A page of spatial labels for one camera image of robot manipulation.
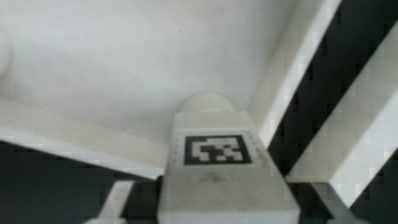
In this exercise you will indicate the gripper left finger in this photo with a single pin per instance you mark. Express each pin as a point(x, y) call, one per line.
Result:
point(129, 204)

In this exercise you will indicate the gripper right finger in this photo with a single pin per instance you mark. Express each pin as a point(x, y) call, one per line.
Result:
point(321, 207)

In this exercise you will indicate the white table leg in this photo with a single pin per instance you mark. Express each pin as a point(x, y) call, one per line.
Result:
point(222, 185)

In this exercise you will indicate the white square tabletop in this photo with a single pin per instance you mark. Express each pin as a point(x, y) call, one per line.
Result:
point(106, 59)

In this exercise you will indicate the white front fence bar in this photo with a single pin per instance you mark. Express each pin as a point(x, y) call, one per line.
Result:
point(355, 140)

